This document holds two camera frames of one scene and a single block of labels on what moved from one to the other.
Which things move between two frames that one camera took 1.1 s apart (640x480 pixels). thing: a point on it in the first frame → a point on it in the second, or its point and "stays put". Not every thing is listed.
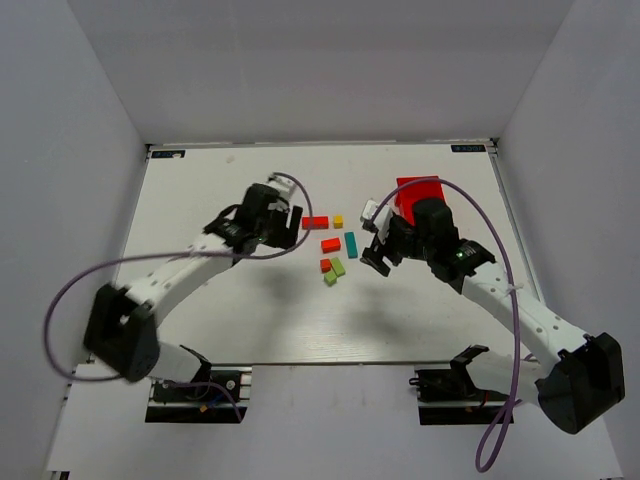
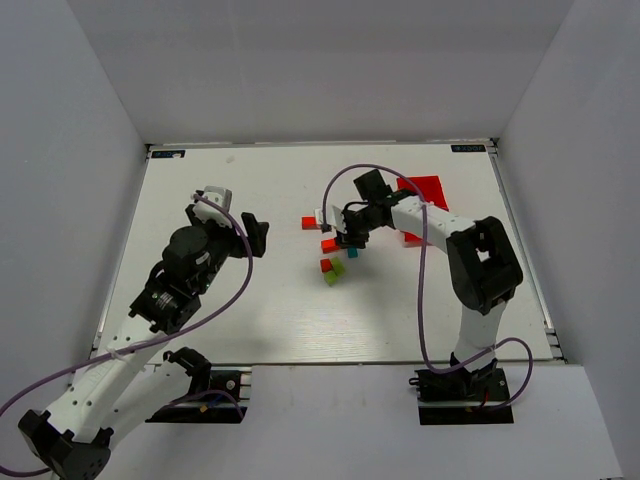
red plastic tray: [408, 196] stays put
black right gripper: [386, 247] → [352, 236]
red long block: [318, 222] stays put
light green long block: [337, 266] stays put
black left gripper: [282, 226] → [239, 245]
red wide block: [330, 245] stays put
